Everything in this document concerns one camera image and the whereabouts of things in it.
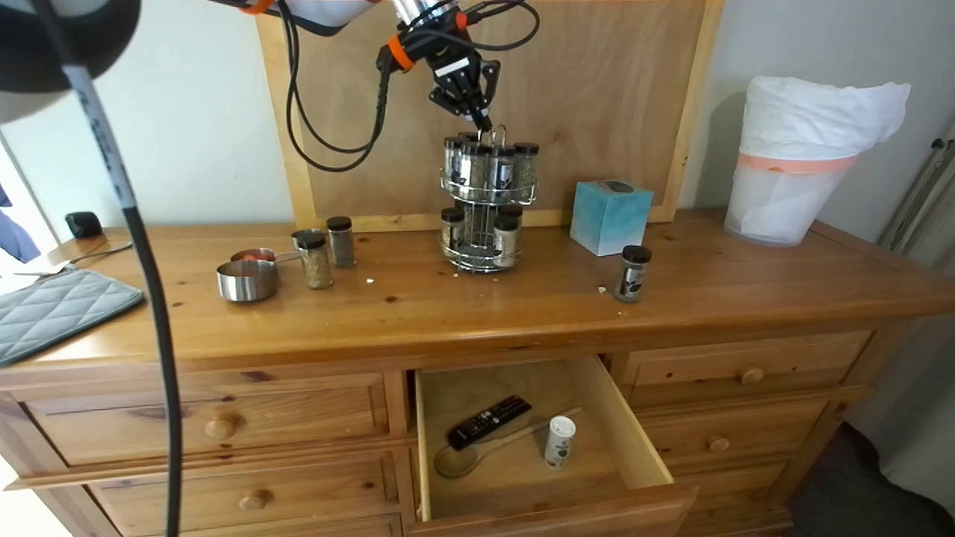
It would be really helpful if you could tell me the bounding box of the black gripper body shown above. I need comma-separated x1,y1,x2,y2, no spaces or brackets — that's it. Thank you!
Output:
407,27,485,97

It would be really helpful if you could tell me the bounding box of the silver spice rack stand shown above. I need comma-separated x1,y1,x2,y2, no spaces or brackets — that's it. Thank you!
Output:
439,131,542,273

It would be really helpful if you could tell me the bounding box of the large plywood board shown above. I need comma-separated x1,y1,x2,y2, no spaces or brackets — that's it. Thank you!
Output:
257,0,724,233

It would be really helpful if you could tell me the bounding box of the spice jar behind left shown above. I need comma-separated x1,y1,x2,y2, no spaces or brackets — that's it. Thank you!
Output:
327,213,357,269

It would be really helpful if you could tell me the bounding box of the blue tissue box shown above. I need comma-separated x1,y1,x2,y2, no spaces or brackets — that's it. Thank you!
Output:
571,181,655,255

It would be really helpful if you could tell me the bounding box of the spice jar with green herbs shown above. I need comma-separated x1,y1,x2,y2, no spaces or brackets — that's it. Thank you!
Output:
297,228,334,290

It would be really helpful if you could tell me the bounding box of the black lid spice jar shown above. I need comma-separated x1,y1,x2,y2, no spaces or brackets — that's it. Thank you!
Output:
616,243,652,300

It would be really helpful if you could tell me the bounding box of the copper measuring cup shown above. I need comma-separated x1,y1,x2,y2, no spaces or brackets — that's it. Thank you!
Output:
230,246,277,264

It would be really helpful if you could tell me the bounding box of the silver metal measuring cup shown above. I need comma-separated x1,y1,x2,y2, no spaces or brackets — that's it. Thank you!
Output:
215,258,277,304

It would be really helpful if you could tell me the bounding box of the white lined trash bin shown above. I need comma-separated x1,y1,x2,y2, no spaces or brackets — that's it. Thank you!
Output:
727,73,912,243

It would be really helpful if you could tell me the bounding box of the black remote control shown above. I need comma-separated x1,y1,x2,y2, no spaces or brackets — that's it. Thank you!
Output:
445,397,531,451

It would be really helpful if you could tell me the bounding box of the wooden dresser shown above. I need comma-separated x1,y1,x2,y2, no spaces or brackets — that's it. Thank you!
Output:
0,212,955,537

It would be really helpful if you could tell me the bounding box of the white pill bottle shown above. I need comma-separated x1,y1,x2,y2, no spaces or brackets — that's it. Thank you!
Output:
545,415,577,467

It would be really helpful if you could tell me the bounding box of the open wooden drawer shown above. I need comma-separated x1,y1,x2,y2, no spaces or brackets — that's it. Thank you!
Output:
412,358,695,537

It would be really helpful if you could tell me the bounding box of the small black box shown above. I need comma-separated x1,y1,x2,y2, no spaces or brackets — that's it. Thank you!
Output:
66,212,103,237

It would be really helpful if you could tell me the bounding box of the grey quilted pot holder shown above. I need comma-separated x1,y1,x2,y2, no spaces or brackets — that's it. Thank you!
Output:
0,269,143,367

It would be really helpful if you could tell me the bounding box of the robot arm with orange ring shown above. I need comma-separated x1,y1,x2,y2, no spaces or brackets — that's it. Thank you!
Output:
219,0,470,69

